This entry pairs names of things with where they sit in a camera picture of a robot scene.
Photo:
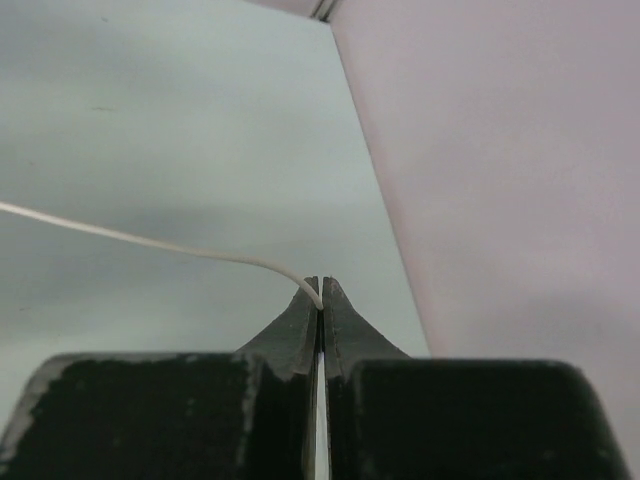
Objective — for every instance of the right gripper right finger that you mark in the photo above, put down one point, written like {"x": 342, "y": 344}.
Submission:
{"x": 347, "y": 339}

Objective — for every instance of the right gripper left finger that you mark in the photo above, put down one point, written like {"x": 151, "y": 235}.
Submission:
{"x": 281, "y": 435}

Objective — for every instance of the left aluminium frame post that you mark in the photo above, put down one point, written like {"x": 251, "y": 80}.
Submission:
{"x": 324, "y": 10}

